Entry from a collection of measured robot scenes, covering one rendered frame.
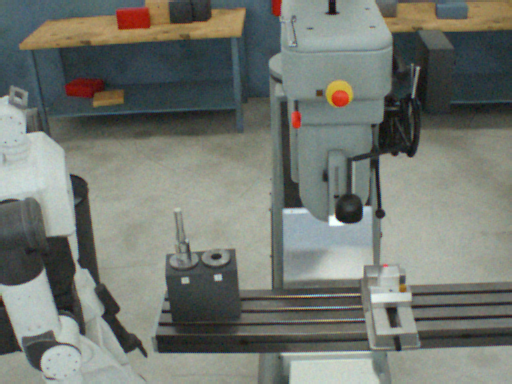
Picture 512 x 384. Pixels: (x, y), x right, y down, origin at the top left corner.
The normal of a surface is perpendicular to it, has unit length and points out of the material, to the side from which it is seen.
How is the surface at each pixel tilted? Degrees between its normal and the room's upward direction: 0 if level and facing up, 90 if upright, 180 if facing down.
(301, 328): 0
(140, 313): 0
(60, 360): 88
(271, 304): 0
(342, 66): 90
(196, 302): 90
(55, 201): 85
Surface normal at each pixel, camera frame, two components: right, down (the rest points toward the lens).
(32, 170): -0.06, -0.87
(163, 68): -0.05, 0.50
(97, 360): 0.26, 0.47
